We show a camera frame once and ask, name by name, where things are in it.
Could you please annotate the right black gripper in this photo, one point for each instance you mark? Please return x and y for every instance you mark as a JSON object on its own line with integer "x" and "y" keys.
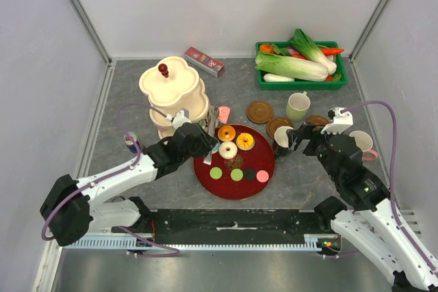
{"x": 308, "y": 131}

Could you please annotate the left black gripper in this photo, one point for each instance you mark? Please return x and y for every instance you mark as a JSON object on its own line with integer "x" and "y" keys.
{"x": 207, "y": 143}

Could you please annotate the green cookie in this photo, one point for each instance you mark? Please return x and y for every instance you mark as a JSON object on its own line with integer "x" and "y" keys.
{"x": 236, "y": 174}
{"x": 215, "y": 173}

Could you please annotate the pink swirl roll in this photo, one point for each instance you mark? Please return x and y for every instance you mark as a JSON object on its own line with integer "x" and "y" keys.
{"x": 224, "y": 113}

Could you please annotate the pink cookie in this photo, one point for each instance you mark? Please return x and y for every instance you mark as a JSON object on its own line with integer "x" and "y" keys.
{"x": 262, "y": 176}

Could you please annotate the metal tongs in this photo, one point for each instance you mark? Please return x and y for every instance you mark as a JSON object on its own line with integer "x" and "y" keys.
{"x": 213, "y": 114}

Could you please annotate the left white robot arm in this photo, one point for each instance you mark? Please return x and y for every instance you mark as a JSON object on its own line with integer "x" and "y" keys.
{"x": 74, "y": 207}

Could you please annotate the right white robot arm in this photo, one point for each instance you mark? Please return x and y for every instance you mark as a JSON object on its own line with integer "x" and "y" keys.
{"x": 364, "y": 213}

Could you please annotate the black and white mug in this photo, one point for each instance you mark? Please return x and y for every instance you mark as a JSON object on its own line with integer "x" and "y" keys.
{"x": 280, "y": 145}

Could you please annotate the brown wooden coaster right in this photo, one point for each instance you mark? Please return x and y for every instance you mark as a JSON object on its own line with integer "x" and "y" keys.
{"x": 317, "y": 120}

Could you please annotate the brown wooden coaster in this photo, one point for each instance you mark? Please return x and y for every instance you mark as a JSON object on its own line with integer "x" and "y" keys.
{"x": 317, "y": 120}
{"x": 276, "y": 122}
{"x": 259, "y": 112}

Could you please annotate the blue donut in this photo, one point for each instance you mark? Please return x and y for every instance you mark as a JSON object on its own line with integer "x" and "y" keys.
{"x": 215, "y": 149}

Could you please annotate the brown wooden coaster middle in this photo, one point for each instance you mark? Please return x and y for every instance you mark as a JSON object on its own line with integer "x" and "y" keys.
{"x": 276, "y": 122}

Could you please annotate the light green mug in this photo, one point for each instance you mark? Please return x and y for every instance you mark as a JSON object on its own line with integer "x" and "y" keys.
{"x": 297, "y": 106}

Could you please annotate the orange donut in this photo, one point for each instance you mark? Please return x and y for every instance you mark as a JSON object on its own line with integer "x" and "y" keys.
{"x": 226, "y": 133}

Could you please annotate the white donut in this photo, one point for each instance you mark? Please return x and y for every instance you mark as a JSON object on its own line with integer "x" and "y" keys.
{"x": 227, "y": 150}

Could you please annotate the brown wooden coaster left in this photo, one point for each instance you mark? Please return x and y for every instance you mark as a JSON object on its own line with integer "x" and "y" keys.
{"x": 259, "y": 112}

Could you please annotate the yellow donut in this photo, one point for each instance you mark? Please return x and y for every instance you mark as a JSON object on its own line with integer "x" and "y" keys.
{"x": 245, "y": 141}

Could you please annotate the cream three-tier dessert stand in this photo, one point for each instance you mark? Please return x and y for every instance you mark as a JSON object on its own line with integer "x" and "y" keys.
{"x": 173, "y": 85}

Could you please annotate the red round tray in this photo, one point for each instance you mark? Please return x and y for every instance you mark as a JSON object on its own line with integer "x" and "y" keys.
{"x": 260, "y": 157}

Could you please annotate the red bull can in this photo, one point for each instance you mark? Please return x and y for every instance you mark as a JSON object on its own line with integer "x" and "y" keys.
{"x": 132, "y": 142}

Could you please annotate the pink mug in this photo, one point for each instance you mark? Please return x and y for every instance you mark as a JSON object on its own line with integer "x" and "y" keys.
{"x": 364, "y": 141}

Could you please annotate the green plastic basket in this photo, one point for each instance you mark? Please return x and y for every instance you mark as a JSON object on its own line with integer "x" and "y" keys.
{"x": 341, "y": 78}

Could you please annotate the black cookie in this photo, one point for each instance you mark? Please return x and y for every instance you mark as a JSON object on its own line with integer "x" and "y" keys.
{"x": 249, "y": 174}

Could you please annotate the white radish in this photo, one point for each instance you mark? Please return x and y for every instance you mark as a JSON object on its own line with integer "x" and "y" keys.
{"x": 269, "y": 77}

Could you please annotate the napa cabbage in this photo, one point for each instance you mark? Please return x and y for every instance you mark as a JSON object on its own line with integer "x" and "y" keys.
{"x": 291, "y": 67}

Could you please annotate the red rectangular box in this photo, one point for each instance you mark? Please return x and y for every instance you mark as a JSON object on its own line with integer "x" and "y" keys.
{"x": 204, "y": 62}

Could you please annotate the red chili pepper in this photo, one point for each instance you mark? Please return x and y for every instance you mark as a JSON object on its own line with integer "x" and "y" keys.
{"x": 331, "y": 51}

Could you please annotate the orange pumpkin toy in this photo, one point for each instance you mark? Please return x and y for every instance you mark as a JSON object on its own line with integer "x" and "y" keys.
{"x": 266, "y": 48}

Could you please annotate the bok choy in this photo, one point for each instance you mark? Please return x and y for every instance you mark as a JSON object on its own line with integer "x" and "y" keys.
{"x": 309, "y": 49}

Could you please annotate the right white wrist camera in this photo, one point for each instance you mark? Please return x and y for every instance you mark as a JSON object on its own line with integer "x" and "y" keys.
{"x": 340, "y": 120}

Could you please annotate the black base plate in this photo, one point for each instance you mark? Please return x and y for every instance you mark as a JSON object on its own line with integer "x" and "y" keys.
{"x": 234, "y": 227}

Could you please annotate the white slotted cable duct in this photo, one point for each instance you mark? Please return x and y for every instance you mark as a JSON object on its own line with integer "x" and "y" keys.
{"x": 127, "y": 242}

